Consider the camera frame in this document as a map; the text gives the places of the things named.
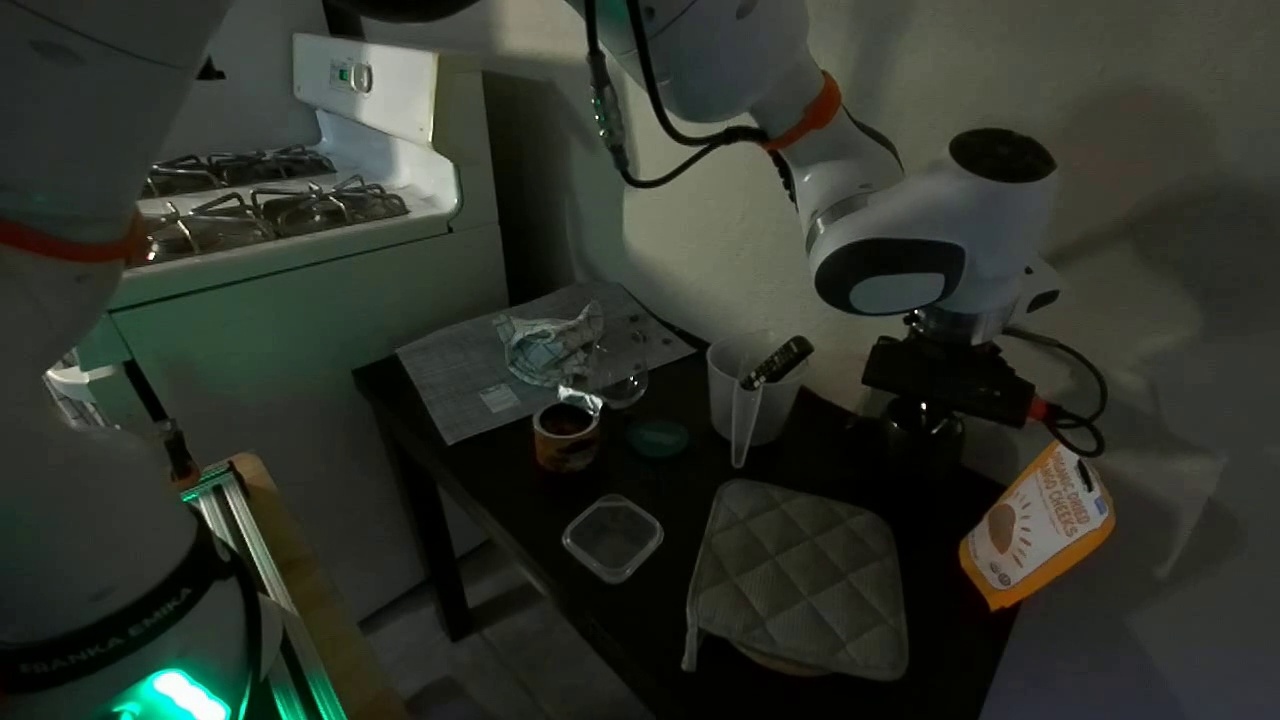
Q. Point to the clear drinking glass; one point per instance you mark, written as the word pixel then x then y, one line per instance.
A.
pixel 627 390

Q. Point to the black table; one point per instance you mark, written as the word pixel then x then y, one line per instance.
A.
pixel 533 507

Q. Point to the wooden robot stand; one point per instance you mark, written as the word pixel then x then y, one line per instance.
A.
pixel 315 586

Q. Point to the thin black stand pole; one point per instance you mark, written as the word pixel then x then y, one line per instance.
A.
pixel 161 422

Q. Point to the black utensil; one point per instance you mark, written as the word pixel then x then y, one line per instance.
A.
pixel 786 362

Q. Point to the small white paper packet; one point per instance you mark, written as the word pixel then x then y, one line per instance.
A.
pixel 502 397

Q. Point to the grey quilted pot holder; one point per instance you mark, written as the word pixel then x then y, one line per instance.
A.
pixel 802 580

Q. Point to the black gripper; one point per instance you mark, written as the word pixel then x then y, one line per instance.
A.
pixel 925 419

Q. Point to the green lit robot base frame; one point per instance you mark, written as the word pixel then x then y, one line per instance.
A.
pixel 165 693

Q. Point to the green round lid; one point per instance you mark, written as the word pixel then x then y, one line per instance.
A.
pixel 657 438

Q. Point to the clear square plastic bowl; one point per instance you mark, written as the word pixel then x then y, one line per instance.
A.
pixel 615 539

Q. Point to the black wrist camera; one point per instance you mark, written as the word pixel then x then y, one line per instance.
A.
pixel 944 371

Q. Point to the black utensil holder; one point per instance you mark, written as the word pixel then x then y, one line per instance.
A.
pixel 987 449

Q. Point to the white kitchen stove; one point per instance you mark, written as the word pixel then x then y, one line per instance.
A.
pixel 266 334

